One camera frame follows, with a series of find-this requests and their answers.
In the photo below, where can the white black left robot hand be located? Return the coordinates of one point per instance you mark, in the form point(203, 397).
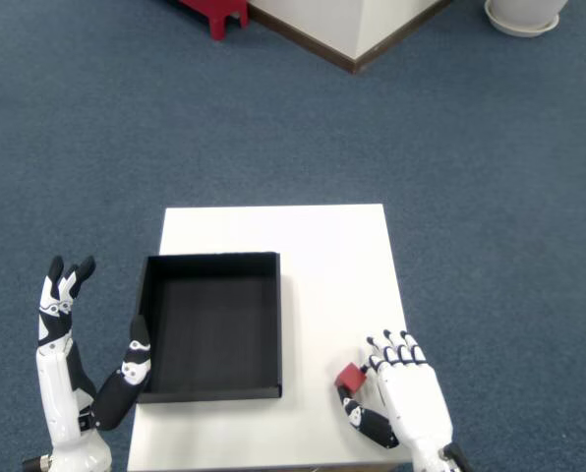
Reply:
point(54, 408)

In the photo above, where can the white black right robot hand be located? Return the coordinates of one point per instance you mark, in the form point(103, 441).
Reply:
point(413, 403)

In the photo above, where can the red cube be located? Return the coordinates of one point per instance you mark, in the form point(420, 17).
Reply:
point(352, 377)

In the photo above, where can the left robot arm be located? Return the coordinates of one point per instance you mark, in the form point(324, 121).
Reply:
point(36, 464)

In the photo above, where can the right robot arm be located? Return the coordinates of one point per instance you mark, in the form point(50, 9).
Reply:
point(457, 457)

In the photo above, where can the black open box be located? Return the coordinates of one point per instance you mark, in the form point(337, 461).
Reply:
point(209, 334)

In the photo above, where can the white pot saucer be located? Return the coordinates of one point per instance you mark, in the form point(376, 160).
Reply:
point(519, 29)

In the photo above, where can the white plant pot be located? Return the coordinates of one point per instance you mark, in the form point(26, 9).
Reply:
point(524, 7)

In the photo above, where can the red plastic stool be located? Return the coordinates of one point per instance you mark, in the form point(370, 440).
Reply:
point(221, 12)

